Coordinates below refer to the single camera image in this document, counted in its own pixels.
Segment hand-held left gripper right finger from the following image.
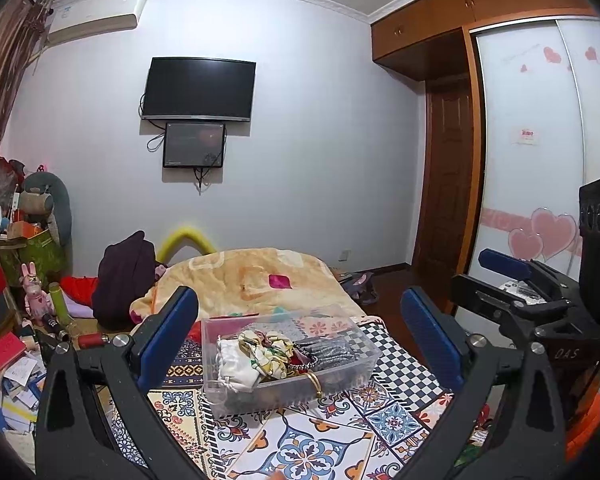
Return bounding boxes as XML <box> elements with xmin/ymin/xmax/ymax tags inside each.
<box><xmin>397</xmin><ymin>286</ymin><xmax>567</xmax><ymax>480</ymax></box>

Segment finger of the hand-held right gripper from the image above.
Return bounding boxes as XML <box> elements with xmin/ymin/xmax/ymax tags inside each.
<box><xmin>479</xmin><ymin>249</ymin><xmax>581</xmax><ymax>301</ymax></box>
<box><xmin>452</xmin><ymin>274</ymin><xmax>596</xmax><ymax>343</ymax></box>

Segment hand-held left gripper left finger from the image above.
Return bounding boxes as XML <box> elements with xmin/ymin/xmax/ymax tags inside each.
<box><xmin>35</xmin><ymin>286</ymin><xmax>216</xmax><ymax>480</ymax></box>

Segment white drawstring pouch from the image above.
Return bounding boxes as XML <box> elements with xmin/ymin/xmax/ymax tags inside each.
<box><xmin>216</xmin><ymin>337</ymin><xmax>262</xmax><ymax>392</ymax></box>

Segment clear plastic storage box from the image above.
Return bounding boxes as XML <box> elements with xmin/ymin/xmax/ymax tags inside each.
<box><xmin>201</xmin><ymin>304</ymin><xmax>382</xmax><ymax>418</ymax></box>

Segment floral scrunchie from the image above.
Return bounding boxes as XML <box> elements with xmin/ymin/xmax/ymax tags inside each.
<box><xmin>237</xmin><ymin>330</ymin><xmax>297</xmax><ymax>380</ymax></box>

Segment grey striped cloth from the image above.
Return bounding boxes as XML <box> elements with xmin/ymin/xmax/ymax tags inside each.
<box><xmin>297</xmin><ymin>337</ymin><xmax>357</xmax><ymax>370</ymax></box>

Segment red cylinder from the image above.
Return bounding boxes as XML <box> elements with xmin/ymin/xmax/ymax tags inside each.
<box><xmin>77</xmin><ymin>332</ymin><xmax>111</xmax><ymax>350</ymax></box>

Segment black backpack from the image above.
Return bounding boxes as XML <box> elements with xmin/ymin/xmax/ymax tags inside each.
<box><xmin>91</xmin><ymin>231</ymin><xmax>157</xmax><ymax>330</ymax></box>

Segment white heart-print sliding door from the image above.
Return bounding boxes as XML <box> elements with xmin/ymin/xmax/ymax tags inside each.
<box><xmin>452</xmin><ymin>19</ymin><xmax>600</xmax><ymax>321</ymax></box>

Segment dark slippers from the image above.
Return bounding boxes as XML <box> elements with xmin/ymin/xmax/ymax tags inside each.
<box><xmin>337</xmin><ymin>270</ymin><xmax>378</xmax><ymax>303</ymax></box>

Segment yellow fleece blanket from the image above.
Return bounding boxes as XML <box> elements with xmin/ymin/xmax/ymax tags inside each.
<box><xmin>130</xmin><ymin>247</ymin><xmax>366</xmax><ymax>331</ymax></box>

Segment brown wooden door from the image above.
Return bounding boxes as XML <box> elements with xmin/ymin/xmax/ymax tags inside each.
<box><xmin>412</xmin><ymin>82</ymin><xmax>473</xmax><ymax>286</ymax></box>

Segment red floor cloth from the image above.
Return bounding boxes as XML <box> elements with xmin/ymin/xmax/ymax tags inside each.
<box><xmin>60</xmin><ymin>276</ymin><xmax>101</xmax><ymax>306</ymax></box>

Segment yellow foam tube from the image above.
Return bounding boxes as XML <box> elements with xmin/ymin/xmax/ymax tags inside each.
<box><xmin>157</xmin><ymin>227</ymin><xmax>216</xmax><ymax>263</ymax></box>

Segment black telescope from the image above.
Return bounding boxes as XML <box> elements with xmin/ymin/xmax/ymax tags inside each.
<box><xmin>41</xmin><ymin>312</ymin><xmax>72</xmax><ymax>343</ymax></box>

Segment green bottle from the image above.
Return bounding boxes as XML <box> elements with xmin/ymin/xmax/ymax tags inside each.
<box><xmin>47</xmin><ymin>282</ymin><xmax>73</xmax><ymax>323</ymax></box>

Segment pink rabbit figure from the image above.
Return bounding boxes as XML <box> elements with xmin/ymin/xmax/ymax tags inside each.
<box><xmin>21</xmin><ymin>262</ymin><xmax>52</xmax><ymax>318</ymax></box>

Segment green storage box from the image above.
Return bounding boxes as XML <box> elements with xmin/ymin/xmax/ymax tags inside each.
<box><xmin>0</xmin><ymin>230</ymin><xmax>67</xmax><ymax>286</ymax></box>

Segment patterned bed sheet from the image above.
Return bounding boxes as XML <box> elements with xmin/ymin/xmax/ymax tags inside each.
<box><xmin>110</xmin><ymin>310</ymin><xmax>486</xmax><ymax>480</ymax></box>

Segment pile of papers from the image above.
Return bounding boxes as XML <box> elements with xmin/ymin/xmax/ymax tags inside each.
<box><xmin>0</xmin><ymin>355</ymin><xmax>48</xmax><ymax>436</ymax></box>

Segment red book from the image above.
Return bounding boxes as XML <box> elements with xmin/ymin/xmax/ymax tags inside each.
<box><xmin>0</xmin><ymin>332</ymin><xmax>27</xmax><ymax>373</ymax></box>

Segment grey plush toy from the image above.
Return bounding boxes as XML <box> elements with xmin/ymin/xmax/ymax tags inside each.
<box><xmin>21</xmin><ymin>172</ymin><xmax>73</xmax><ymax>247</ymax></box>

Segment wooden overhead cabinet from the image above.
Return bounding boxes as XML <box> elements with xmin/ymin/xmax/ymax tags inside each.
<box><xmin>371</xmin><ymin>0</ymin><xmax>598</xmax><ymax>81</ymax></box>

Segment brown striped curtain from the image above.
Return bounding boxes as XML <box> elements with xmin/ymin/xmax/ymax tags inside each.
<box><xmin>0</xmin><ymin>0</ymin><xmax>53</xmax><ymax>241</ymax></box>

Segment white air conditioner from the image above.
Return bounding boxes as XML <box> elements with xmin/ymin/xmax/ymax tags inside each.
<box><xmin>45</xmin><ymin>0</ymin><xmax>147</xmax><ymax>47</ymax></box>

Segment small black wall monitor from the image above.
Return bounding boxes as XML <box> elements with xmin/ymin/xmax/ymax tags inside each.
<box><xmin>162</xmin><ymin>121</ymin><xmax>227</xmax><ymax>169</ymax></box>

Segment black wall television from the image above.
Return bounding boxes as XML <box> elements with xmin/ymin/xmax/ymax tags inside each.
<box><xmin>141</xmin><ymin>57</ymin><xmax>257</xmax><ymax>123</ymax></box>

